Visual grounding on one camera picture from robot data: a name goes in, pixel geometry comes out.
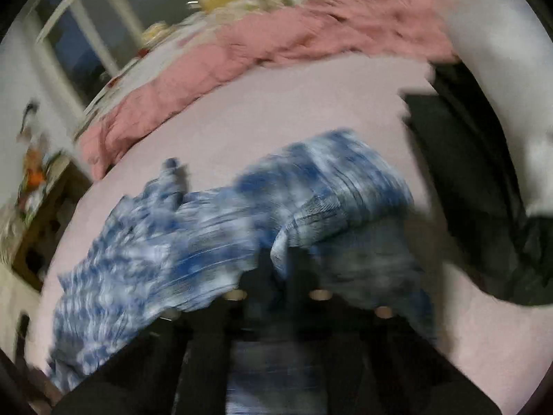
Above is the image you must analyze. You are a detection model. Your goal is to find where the window with white frame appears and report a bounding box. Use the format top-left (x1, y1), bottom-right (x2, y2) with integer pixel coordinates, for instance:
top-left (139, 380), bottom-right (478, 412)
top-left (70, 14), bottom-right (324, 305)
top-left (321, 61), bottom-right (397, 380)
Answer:
top-left (26, 0), bottom-right (208, 109)

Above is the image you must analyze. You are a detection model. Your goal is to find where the wooden desk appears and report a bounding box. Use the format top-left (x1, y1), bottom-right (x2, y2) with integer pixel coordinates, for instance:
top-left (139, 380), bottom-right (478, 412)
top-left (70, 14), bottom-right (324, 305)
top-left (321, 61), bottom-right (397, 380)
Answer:
top-left (9, 151), bottom-right (93, 290)

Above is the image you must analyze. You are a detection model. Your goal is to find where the wall hanging ornament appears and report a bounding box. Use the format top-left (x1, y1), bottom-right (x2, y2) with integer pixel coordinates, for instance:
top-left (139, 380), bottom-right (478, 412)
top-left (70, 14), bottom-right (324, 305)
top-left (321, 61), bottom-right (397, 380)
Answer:
top-left (17, 99), bottom-right (44, 139)

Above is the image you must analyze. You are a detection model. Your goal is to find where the black garment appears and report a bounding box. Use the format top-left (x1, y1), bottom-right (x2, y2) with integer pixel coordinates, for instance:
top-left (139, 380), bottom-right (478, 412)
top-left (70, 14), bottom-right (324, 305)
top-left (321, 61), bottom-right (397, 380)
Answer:
top-left (400, 63), bottom-right (553, 307)

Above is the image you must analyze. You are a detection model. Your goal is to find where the orange toy clutter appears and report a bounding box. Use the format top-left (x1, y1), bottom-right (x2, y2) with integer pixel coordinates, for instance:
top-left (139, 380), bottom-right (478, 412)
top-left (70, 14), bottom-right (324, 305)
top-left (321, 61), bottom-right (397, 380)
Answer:
top-left (17, 138), bottom-right (50, 195)

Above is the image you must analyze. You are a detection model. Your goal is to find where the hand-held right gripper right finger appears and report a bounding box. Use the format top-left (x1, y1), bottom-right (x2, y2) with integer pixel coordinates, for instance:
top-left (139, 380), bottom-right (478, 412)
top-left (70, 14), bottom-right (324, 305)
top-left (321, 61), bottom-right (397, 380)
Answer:
top-left (283, 246), bottom-right (502, 415)

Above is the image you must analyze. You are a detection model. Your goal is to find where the blue plaid shirt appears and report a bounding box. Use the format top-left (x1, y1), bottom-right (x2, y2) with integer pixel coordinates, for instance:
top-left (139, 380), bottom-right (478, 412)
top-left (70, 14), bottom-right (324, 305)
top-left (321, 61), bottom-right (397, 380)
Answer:
top-left (45, 127), bottom-right (437, 415)

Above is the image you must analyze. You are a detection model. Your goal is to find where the pink quilted blanket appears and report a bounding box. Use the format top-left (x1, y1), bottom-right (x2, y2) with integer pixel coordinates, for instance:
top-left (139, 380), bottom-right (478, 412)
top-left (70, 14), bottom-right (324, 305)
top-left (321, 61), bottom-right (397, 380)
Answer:
top-left (78, 0), bottom-right (465, 180)

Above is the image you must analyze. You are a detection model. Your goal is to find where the white pillow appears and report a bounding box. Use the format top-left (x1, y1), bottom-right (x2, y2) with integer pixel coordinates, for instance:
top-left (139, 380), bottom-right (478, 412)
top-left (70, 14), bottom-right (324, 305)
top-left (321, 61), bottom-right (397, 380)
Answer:
top-left (441, 0), bottom-right (551, 225)

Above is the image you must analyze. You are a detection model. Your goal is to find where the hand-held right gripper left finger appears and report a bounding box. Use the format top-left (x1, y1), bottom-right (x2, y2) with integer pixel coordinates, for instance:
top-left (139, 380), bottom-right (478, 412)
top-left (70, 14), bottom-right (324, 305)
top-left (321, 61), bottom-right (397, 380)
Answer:
top-left (56, 247), bottom-right (282, 415)

